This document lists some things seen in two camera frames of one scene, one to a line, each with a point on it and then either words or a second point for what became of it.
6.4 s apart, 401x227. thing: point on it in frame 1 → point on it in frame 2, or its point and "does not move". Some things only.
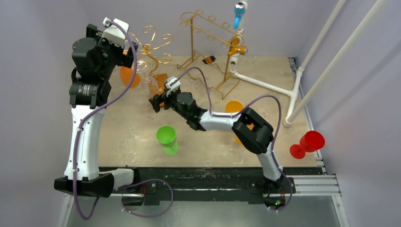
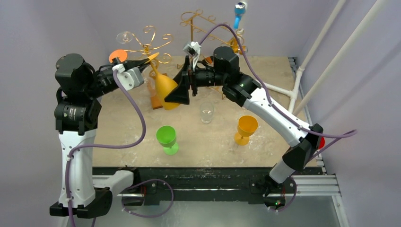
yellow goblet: x=233 y=106 → x=165 y=86
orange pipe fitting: x=234 y=48 does not move
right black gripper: x=163 y=100 → x=192 y=82
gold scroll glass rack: x=157 y=82 does not move
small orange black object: x=209 y=60 does not move
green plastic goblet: x=166 y=136 does not move
